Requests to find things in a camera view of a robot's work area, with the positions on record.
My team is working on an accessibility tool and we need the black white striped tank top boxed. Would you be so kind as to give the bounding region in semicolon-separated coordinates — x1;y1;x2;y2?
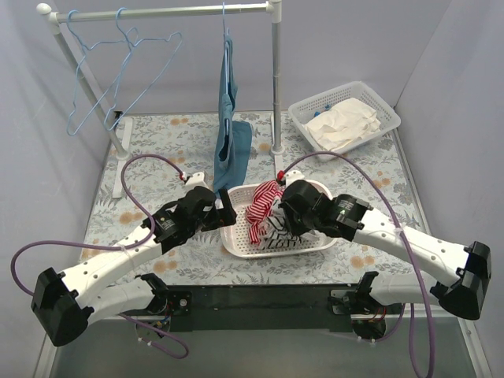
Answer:
259;209;318;250

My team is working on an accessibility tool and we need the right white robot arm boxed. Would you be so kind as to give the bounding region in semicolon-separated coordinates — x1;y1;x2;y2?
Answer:
280;180;491;321

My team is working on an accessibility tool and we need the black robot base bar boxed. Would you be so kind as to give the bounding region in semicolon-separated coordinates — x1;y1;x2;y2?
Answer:
126;283;400;332

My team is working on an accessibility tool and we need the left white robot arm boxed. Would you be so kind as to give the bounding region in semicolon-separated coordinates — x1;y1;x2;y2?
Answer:
31;186;236;347

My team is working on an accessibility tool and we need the white plastic laundry basket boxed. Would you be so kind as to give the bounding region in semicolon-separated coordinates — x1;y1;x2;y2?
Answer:
220;183;336;258

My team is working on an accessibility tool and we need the red white striped garment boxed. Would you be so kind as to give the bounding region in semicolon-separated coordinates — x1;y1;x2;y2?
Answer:
245;180;284;247

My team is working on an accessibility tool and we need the blue hanging garment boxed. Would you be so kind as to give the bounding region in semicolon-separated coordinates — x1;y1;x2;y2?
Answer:
213;35;252;194

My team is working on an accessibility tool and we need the cream white cloth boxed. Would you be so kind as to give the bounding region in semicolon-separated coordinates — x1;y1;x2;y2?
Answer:
305;98;381;152

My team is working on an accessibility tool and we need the small blue object in basket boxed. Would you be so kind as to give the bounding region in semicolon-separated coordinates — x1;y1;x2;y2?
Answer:
313;104;332;117

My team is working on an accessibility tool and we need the grey white clothes rack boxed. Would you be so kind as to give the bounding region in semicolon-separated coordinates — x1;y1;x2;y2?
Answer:
36;1;284;198

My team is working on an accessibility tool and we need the white basket at back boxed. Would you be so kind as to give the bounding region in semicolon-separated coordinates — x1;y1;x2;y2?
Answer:
288;81;401;154

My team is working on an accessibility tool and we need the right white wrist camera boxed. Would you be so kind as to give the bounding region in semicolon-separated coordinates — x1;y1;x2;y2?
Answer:
283;170;305;187

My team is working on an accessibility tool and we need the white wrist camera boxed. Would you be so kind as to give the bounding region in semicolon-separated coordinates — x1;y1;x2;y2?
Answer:
283;170;305;187
184;171;209;191

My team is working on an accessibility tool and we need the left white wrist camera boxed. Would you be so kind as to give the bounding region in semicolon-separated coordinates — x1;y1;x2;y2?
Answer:
184;171;209;191

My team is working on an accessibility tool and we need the light blue wire hanger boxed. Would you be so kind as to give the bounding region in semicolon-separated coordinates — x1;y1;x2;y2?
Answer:
66;7;139;136

